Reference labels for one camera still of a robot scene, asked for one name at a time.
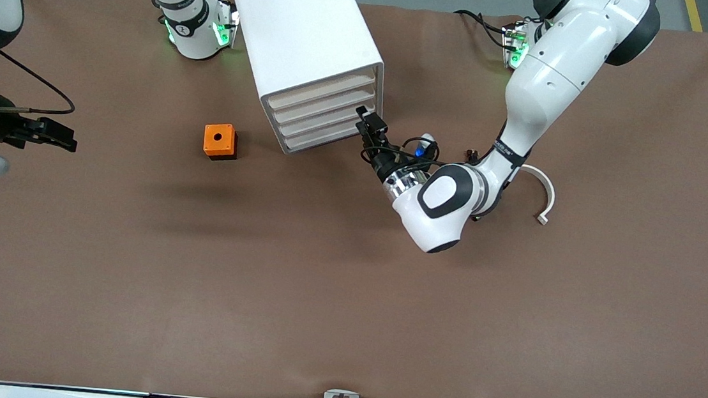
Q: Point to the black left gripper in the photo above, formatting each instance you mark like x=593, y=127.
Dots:
x=383, y=160

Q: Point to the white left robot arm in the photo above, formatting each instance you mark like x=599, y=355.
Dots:
x=550, y=81

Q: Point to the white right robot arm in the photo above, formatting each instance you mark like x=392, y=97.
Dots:
x=186, y=24

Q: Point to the white curved plastic piece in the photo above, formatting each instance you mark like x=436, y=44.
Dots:
x=550, y=194

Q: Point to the black white button switch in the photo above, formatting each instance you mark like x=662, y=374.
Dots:
x=471, y=153

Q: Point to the orange black button enclosure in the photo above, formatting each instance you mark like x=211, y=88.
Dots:
x=218, y=139

